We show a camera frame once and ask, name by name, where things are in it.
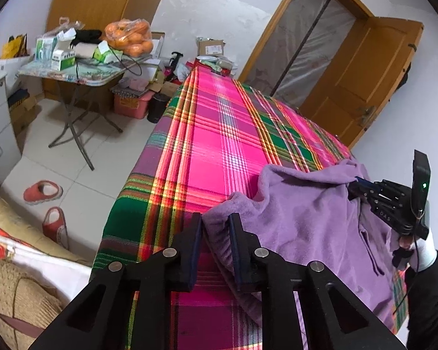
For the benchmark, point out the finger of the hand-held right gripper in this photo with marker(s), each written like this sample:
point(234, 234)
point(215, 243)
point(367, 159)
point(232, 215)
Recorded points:
point(367, 196)
point(372, 185)

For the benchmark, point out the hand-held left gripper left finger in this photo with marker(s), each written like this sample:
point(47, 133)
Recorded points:
point(195, 248)

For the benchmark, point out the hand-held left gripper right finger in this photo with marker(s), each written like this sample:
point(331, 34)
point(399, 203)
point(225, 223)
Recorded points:
point(235, 248)

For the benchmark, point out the purple hoodie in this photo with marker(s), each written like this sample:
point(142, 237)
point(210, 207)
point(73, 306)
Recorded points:
point(306, 218)

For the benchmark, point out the person's right forearm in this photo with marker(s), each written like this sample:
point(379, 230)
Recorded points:
point(430, 299)

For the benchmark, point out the person's right hand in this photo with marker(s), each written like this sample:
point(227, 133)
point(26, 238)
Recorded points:
point(425, 251)

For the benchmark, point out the dark hanging garment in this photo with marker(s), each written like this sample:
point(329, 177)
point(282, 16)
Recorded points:
point(405, 78)

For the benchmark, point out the wooden door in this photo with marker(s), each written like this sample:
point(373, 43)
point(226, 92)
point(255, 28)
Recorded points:
point(365, 73)

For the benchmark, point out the pink green plaid bed sheet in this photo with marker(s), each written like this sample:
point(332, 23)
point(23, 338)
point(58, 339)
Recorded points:
point(211, 135)

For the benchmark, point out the red slipper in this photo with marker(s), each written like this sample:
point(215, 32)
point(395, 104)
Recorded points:
point(40, 193)
point(56, 228)

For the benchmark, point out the black trash bin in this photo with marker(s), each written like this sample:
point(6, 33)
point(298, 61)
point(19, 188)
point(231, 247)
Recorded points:
point(157, 109)

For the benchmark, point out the pink plastic bin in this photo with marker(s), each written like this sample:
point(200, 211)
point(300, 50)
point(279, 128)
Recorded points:
point(131, 105)

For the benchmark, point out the clear plastic door curtain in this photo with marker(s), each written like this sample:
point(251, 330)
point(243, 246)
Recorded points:
point(306, 36)

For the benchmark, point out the printed quilt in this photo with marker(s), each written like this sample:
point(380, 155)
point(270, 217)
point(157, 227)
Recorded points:
point(29, 240)

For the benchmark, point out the red box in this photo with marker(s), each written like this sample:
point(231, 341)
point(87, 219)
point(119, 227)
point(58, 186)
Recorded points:
point(227, 67)

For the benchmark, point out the folding table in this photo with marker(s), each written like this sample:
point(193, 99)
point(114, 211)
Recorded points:
point(91, 76)

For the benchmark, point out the brown cardboard box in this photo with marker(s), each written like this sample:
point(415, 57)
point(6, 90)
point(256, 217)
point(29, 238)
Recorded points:
point(210, 47)

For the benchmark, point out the white open carton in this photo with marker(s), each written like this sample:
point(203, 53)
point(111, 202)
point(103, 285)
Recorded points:
point(158, 43)

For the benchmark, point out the green tissue box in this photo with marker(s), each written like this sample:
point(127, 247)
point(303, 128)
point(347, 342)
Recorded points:
point(107, 53)

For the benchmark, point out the bag of oranges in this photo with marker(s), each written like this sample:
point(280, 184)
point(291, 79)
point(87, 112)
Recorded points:
point(129, 38)

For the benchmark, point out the open floor carton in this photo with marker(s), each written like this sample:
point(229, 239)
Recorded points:
point(22, 111)

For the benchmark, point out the small green white box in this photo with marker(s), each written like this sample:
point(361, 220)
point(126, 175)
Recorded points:
point(64, 60)

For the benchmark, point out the black garment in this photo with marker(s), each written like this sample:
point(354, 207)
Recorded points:
point(87, 36)

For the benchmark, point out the tall green white box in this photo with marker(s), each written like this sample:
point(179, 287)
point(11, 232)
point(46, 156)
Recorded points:
point(45, 49)

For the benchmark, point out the clear plastic bag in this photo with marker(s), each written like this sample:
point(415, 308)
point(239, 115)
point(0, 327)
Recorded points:
point(69, 27)

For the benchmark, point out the yellow bag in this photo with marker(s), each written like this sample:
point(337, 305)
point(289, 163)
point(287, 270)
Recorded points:
point(12, 47)

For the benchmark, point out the wooden door frame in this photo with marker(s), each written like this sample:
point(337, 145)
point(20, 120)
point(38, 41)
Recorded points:
point(262, 40)

